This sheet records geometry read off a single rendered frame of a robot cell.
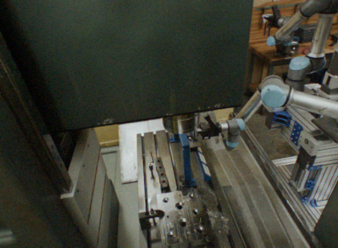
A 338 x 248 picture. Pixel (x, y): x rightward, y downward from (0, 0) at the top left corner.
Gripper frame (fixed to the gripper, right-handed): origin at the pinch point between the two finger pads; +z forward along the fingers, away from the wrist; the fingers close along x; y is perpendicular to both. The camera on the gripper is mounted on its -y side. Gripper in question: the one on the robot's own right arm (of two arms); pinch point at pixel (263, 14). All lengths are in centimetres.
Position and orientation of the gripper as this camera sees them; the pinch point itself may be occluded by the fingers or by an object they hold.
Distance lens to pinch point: 235.7
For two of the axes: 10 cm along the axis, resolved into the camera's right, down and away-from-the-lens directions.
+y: 2.1, 7.7, 6.1
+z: -3.8, -5.1, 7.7
